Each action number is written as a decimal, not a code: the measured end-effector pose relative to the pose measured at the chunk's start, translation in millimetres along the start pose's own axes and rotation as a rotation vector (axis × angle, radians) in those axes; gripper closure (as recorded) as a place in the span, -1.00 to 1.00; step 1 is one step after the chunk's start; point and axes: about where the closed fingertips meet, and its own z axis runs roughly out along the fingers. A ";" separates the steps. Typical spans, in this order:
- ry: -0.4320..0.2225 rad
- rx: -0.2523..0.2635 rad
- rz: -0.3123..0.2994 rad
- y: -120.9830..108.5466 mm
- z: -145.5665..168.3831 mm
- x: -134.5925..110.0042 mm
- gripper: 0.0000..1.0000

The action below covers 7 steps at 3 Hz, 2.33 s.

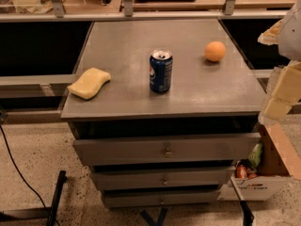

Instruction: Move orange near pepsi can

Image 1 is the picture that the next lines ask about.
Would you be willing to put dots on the orange fruit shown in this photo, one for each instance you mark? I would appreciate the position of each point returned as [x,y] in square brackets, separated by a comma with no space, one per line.
[215,51]

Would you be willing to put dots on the middle grey drawer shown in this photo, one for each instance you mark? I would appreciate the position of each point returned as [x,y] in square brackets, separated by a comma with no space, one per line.
[161,178]

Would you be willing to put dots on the black metal stand leg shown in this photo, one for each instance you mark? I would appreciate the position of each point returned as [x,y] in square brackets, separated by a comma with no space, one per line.
[38,213]

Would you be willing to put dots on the black stand leg right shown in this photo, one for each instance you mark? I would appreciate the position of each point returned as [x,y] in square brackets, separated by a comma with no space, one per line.
[248,216]

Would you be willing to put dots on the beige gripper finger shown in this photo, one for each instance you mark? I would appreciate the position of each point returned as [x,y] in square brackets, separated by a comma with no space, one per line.
[284,93]
[270,36]

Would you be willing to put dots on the blue pepsi can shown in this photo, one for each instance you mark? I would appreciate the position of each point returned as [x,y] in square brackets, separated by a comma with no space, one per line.
[160,70]

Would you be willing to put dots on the green snack bag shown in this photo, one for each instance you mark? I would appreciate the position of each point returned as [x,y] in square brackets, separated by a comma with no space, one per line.
[254,157]

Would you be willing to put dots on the bottom grey drawer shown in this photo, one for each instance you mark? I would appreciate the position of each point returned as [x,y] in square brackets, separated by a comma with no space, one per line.
[159,198]

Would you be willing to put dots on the yellow sponge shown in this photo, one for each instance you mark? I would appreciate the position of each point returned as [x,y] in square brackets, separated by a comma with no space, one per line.
[89,83]

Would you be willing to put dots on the grey drawer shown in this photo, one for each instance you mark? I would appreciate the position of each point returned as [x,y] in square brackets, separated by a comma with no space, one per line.
[159,198]
[184,148]
[161,178]

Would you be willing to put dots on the grey drawer cabinet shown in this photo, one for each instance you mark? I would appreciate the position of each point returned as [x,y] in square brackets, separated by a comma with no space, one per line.
[177,114]

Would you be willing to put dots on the red snack packet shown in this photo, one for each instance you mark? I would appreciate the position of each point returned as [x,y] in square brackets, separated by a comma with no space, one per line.
[241,172]

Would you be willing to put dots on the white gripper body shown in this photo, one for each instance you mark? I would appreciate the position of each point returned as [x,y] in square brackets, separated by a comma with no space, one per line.
[292,37]

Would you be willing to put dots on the cardboard box with snacks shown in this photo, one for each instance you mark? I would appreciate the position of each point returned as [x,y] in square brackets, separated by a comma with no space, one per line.
[279,164]

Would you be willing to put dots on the top grey drawer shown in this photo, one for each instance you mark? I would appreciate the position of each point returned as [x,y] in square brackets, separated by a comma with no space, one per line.
[184,148]

